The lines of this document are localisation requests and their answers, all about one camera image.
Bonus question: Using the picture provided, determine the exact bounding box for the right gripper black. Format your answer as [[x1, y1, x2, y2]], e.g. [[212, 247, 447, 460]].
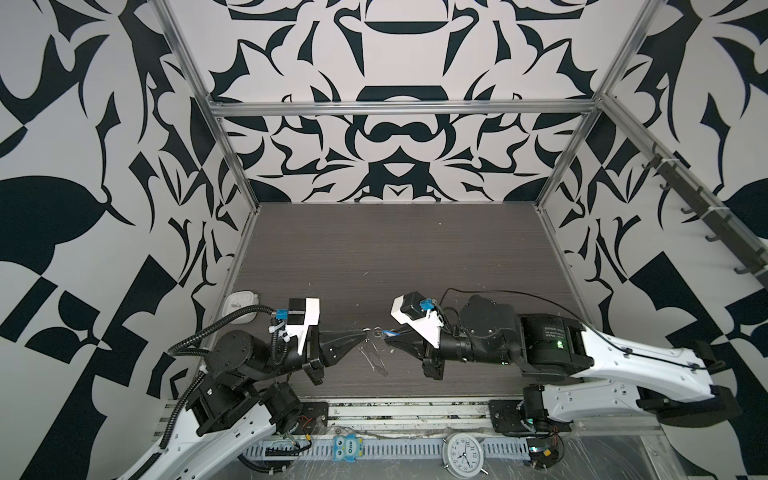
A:
[[386, 316, 517, 377]]

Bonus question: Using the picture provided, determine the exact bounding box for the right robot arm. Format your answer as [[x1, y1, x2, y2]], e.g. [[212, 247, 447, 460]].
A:
[[383, 292, 741, 436]]

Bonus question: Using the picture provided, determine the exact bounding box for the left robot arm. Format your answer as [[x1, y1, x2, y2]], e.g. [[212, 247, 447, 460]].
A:
[[123, 327, 368, 479]]

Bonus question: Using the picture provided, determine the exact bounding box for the white alarm clock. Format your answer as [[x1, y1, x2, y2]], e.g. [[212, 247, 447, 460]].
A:
[[442, 432, 485, 479]]

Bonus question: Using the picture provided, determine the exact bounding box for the small circuit board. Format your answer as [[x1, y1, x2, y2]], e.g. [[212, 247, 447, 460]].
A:
[[526, 436, 566, 470]]

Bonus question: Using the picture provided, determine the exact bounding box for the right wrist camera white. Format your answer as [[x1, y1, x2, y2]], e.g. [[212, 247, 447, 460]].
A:
[[390, 291, 444, 349]]

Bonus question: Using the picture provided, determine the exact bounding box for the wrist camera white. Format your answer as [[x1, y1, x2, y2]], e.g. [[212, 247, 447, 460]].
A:
[[268, 297, 320, 356], [390, 291, 444, 349]]

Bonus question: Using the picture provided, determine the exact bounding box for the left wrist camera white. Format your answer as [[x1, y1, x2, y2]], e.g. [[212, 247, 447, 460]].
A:
[[268, 297, 320, 356]]

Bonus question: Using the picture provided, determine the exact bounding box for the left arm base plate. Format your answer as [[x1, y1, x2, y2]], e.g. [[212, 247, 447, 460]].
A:
[[291, 401, 329, 436]]

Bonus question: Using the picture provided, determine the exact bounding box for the white slotted cable duct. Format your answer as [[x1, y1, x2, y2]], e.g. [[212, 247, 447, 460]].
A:
[[243, 437, 530, 462]]

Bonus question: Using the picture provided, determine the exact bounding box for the white round wall device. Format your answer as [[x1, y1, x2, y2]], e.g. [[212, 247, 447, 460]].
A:
[[220, 291, 260, 325]]

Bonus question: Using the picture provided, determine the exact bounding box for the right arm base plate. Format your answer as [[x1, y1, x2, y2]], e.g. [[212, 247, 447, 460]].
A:
[[488, 399, 537, 436]]

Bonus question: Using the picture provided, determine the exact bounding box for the black corrugated cable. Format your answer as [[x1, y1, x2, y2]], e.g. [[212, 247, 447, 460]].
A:
[[166, 304, 278, 359]]

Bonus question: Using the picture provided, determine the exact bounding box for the black wall hook rail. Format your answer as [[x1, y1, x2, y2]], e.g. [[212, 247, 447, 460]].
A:
[[643, 142, 767, 290]]

